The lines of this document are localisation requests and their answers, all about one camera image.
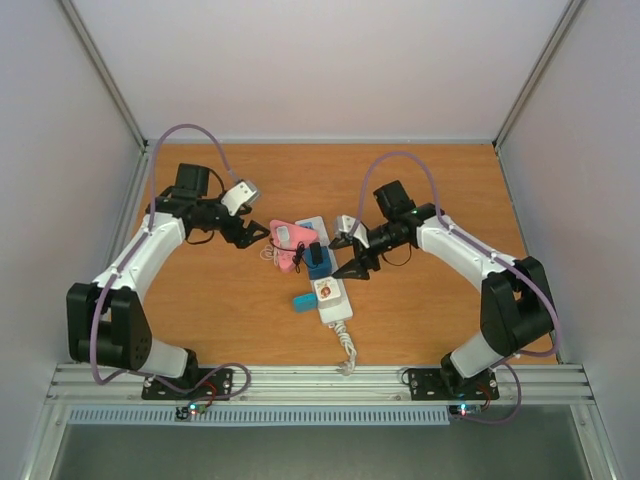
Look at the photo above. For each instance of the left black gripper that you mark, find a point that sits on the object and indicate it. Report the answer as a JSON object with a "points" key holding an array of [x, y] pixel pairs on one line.
{"points": [[245, 239]]}

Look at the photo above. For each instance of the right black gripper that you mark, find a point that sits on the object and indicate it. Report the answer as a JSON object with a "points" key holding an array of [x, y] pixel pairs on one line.
{"points": [[358, 268]]}

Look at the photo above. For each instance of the white power strip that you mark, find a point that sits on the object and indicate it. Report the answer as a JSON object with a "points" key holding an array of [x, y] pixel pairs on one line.
{"points": [[342, 312]]}

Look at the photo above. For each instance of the teal cube plug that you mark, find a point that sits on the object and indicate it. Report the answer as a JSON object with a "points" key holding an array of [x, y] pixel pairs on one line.
{"points": [[305, 303]]}

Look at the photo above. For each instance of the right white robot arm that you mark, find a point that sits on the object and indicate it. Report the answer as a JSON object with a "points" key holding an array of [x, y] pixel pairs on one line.
{"points": [[516, 307]]}

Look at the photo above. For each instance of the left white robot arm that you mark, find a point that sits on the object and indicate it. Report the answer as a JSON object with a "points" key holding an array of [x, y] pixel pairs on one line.
{"points": [[106, 323]]}

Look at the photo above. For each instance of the blue cube socket adapter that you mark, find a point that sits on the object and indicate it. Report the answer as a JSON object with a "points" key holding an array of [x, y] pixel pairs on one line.
{"points": [[318, 266]]}

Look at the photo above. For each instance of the black plug adapter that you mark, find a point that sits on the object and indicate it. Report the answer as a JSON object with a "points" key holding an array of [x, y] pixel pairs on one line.
{"points": [[315, 252]]}

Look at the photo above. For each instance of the white cube plug with picture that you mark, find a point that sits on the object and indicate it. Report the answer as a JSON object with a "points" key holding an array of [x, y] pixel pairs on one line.
{"points": [[328, 292]]}

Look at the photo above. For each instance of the pink triangular socket adapter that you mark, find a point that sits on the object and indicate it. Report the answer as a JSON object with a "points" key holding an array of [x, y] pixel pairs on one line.
{"points": [[284, 255]]}

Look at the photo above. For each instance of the small white charger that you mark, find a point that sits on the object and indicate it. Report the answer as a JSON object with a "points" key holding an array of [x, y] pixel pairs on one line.
{"points": [[283, 235]]}

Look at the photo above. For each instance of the left small circuit board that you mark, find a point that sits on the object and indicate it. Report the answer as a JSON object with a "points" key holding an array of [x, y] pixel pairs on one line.
{"points": [[190, 412]]}

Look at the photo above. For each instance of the small circuit board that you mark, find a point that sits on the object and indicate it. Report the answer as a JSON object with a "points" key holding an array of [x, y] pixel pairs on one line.
{"points": [[190, 412], [465, 410]]}

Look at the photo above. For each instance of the right small circuit board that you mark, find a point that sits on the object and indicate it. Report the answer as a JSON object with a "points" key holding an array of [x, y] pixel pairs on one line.
{"points": [[465, 410]]}

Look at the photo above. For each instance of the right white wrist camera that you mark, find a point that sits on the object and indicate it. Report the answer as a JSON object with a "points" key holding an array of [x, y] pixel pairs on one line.
{"points": [[345, 225]]}

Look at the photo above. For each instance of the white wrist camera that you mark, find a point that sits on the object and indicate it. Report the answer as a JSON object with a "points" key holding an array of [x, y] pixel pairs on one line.
{"points": [[345, 225], [243, 193]]}

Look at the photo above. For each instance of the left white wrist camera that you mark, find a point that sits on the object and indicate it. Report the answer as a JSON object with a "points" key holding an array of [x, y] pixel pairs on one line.
{"points": [[243, 193]]}

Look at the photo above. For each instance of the left aluminium rail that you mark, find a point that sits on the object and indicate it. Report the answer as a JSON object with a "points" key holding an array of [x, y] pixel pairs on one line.
{"points": [[112, 260]]}

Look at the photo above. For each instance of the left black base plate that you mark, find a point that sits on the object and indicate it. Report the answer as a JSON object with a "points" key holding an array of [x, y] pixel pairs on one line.
{"points": [[223, 385]]}

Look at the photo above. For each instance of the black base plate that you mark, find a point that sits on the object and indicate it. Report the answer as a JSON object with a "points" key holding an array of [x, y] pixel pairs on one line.
{"points": [[223, 385], [426, 384]]}

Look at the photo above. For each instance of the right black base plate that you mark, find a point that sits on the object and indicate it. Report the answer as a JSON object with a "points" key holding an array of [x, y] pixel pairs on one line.
{"points": [[426, 384]]}

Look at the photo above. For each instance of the left aluminium corner post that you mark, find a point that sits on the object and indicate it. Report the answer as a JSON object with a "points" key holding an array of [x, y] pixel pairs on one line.
{"points": [[92, 51]]}

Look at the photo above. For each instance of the aluminium corner post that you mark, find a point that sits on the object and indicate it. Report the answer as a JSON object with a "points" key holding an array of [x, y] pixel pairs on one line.
{"points": [[550, 48], [92, 51]]}

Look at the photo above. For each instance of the front aluminium rail frame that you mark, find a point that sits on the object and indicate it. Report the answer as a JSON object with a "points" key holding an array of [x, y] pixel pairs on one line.
{"points": [[323, 385]]}

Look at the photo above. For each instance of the grey slotted cable duct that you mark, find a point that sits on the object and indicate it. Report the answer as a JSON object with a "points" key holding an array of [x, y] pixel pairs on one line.
{"points": [[261, 416]]}

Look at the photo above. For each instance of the right aluminium corner post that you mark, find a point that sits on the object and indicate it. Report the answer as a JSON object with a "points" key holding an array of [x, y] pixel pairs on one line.
{"points": [[550, 48]]}

